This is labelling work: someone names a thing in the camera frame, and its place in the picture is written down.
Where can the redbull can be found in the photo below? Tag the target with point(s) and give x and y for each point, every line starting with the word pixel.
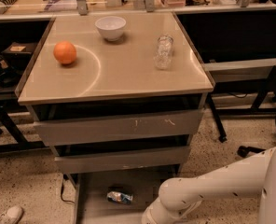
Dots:
pixel 119 197

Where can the black box with label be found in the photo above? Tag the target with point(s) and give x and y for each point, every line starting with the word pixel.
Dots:
pixel 19 54

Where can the white bowl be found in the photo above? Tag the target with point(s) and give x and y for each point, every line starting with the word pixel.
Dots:
pixel 111 28

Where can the white sneaker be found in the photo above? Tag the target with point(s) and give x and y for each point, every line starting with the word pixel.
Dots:
pixel 12 215

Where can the grey open bottom drawer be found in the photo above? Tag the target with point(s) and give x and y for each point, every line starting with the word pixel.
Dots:
pixel 143 184

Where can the grey middle drawer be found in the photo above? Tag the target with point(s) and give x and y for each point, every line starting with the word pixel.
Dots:
pixel 122 160

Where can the grey top drawer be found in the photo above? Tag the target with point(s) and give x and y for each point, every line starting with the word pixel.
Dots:
pixel 114 128

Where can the black office chair base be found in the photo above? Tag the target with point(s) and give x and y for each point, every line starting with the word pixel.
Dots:
pixel 244 151

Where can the grey drawer cabinet with counter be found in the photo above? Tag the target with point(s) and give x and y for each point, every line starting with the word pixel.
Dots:
pixel 114 79

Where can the orange fruit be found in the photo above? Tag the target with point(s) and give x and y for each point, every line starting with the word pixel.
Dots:
pixel 64 52

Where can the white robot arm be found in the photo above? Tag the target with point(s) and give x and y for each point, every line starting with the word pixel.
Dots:
pixel 255 175

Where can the black desk leg with caster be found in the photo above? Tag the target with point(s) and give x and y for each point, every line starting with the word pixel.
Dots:
pixel 218 122

